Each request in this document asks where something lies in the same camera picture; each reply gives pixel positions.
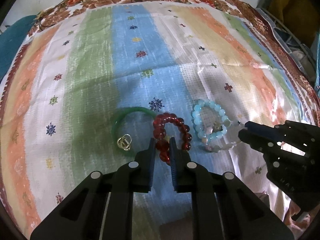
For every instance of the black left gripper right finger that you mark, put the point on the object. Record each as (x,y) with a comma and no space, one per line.
(191,177)

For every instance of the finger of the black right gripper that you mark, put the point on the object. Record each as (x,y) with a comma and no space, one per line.
(260,129)
(256,139)

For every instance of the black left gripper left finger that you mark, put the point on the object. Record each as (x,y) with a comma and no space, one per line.
(133,177)

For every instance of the green jade bangle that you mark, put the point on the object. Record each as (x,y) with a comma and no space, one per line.
(131,128)

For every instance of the light blue patterned cloth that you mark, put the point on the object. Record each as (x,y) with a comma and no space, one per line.
(317,82)

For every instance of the mustard yellow hanging garment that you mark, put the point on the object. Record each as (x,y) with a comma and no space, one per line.
(301,17)

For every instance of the teal pillow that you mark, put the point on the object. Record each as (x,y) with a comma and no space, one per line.
(11,41)

